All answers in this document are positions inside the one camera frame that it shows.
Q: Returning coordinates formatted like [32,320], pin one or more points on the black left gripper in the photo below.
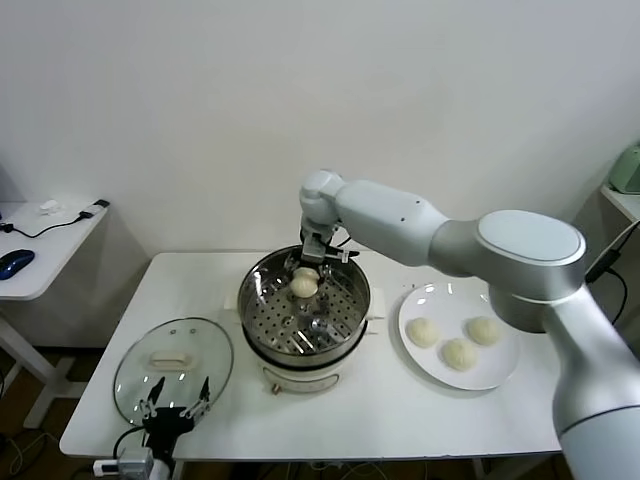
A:
[167,422]

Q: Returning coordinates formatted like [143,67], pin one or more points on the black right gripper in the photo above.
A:
[303,245]

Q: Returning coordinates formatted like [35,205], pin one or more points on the white steamed baozi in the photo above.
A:
[303,283]
[483,330]
[424,332]
[458,354]

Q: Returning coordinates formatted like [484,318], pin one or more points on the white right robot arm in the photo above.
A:
[525,260]

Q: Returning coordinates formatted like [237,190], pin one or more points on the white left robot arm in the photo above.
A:
[162,470]

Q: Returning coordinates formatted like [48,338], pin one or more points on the stainless steel steamer basket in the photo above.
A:
[280,310]

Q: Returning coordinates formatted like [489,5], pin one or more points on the white electric cooker pot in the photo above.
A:
[300,377]

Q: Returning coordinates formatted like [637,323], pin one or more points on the white round plate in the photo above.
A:
[450,310]

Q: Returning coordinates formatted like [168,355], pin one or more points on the white side desk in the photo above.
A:
[50,250]

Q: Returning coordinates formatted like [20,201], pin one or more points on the blue computer mouse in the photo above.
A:
[16,262]

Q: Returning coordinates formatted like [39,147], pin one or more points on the small white object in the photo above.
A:
[50,206]

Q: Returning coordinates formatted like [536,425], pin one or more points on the black power adapter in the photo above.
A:
[602,266]

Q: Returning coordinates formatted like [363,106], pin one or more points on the mint green appliance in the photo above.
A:
[627,172]

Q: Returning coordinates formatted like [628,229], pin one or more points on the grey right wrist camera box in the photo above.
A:
[314,249]

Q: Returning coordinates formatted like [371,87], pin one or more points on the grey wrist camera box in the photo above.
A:
[314,249]
[135,462]

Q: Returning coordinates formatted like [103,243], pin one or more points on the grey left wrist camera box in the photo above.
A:
[135,462]

